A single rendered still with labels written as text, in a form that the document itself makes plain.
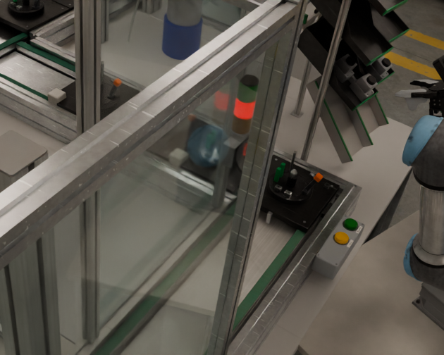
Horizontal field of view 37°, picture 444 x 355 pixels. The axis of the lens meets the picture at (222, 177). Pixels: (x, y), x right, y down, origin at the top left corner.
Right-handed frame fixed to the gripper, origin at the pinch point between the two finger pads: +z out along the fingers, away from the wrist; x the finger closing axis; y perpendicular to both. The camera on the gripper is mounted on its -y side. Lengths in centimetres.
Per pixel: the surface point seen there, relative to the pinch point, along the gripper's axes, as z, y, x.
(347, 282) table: 4, 48, -36
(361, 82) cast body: 14.2, -0.6, -0.6
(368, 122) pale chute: 24.9, 20.9, 17.1
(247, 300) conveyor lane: 12, 34, -69
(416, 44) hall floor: 143, 78, 272
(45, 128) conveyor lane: 103, -1, -58
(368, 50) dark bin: 10.3, -11.0, -0.8
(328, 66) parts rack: 19.5, -8.5, -8.8
